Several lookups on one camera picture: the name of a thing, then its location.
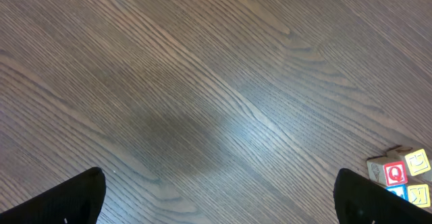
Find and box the blue letter P block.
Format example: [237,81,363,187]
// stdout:
[385,184,408,200]

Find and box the red letter Q block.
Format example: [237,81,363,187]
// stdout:
[367,157,408,187]

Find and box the yellow block cluster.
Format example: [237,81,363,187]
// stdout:
[386,146,431,176]
[407,184,431,208]

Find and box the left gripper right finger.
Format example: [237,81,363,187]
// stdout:
[333,168,431,224]

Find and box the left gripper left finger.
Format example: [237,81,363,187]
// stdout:
[1,167,106,224]

